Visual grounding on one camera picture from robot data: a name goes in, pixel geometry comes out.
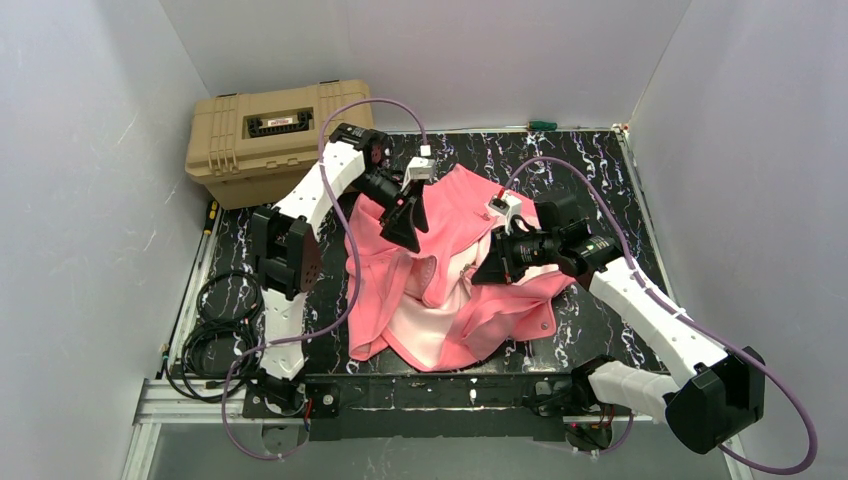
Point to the tan plastic tool case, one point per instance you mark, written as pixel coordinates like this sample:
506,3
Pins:
252,149

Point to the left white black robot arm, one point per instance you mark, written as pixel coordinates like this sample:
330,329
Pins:
288,261

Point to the pink zip-up jacket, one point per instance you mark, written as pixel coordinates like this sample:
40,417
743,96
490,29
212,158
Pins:
424,305

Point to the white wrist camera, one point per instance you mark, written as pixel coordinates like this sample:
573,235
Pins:
420,168
507,206

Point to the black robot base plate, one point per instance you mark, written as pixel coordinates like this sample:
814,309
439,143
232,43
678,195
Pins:
543,407

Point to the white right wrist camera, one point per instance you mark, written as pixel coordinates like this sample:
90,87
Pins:
507,206

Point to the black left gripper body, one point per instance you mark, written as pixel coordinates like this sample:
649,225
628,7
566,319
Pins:
399,203

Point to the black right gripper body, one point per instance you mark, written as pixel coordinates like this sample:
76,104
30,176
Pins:
504,251

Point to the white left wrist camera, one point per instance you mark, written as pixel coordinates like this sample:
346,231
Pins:
420,168

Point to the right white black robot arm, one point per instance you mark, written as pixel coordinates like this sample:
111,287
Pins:
707,394

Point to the yellow black handled screwdriver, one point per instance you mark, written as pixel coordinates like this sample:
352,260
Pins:
210,217

